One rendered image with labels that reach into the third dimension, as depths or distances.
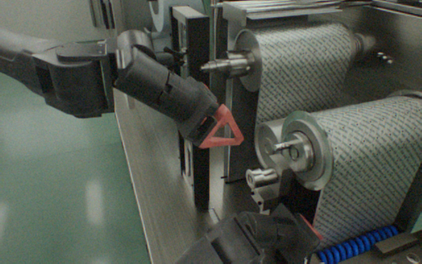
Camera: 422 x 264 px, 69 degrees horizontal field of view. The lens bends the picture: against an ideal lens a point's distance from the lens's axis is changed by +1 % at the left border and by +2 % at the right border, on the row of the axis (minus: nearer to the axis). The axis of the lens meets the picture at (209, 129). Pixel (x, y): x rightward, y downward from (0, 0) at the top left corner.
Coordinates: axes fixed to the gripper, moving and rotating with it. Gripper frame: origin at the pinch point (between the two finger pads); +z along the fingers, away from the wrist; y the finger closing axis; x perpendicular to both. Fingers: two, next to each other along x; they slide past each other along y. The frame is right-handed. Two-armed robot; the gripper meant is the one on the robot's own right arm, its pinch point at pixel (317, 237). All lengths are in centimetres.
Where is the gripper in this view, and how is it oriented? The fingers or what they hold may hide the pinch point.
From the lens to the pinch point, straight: 68.2
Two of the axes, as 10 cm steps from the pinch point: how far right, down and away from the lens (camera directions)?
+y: 3.6, 4.9, -7.9
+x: 4.7, -8.3, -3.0
